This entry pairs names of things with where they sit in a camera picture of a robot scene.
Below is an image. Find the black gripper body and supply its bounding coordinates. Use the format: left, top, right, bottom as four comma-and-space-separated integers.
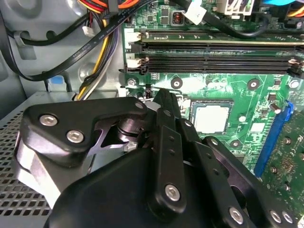
47, 147, 230, 228

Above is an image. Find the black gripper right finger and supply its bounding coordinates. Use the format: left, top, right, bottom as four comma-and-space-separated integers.
166, 90, 299, 228

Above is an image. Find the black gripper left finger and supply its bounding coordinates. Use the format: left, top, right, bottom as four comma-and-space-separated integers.
11, 88, 189, 209

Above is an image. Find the CPU with silver top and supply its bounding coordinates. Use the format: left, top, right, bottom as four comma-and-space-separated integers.
191, 102, 233, 135

